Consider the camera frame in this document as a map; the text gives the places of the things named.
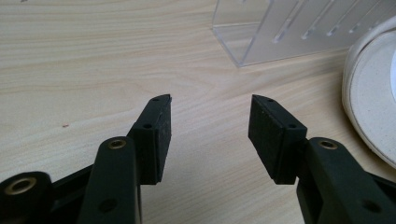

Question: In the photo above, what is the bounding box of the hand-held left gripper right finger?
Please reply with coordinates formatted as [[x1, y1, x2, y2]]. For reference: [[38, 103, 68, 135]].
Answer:
[[247, 94, 396, 224]]

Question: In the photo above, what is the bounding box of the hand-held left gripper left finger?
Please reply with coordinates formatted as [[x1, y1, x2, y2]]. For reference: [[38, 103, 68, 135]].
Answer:
[[77, 93, 173, 224]]

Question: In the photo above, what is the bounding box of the white ceramic plate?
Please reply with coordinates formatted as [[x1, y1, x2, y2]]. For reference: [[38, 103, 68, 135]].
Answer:
[[341, 16, 396, 170]]

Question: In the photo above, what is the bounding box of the clear acrylic slotted rack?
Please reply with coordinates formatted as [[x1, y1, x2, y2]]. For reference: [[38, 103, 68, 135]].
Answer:
[[211, 0, 396, 68]]

